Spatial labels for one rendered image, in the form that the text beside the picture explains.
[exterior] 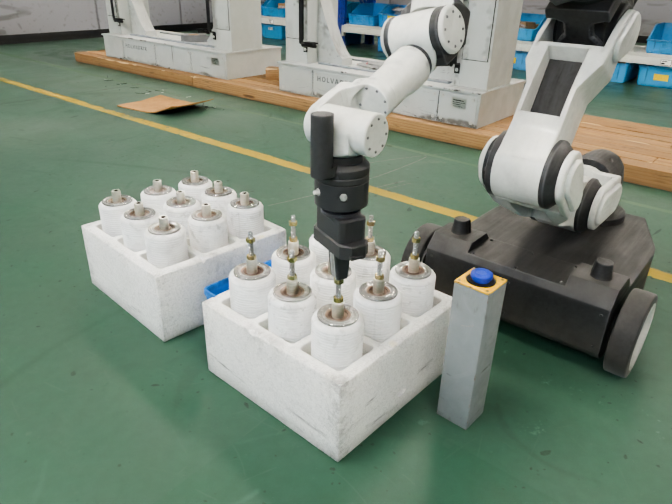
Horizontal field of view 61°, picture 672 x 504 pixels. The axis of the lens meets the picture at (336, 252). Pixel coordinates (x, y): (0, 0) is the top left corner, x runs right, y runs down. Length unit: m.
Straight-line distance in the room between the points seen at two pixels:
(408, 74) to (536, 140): 0.37
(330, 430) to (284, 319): 0.22
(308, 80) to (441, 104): 0.96
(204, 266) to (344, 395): 0.55
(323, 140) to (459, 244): 0.70
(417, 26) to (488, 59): 2.10
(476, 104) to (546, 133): 1.86
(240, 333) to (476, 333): 0.45
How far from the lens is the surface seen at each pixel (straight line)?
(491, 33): 3.09
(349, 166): 0.87
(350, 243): 0.91
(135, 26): 5.44
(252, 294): 1.14
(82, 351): 1.46
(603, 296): 1.35
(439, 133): 3.12
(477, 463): 1.14
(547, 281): 1.37
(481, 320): 1.05
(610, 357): 1.36
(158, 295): 1.36
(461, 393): 1.15
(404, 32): 1.03
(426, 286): 1.17
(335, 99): 0.92
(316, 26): 3.84
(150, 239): 1.37
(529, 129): 1.25
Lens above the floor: 0.81
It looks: 27 degrees down
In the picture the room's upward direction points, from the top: 2 degrees clockwise
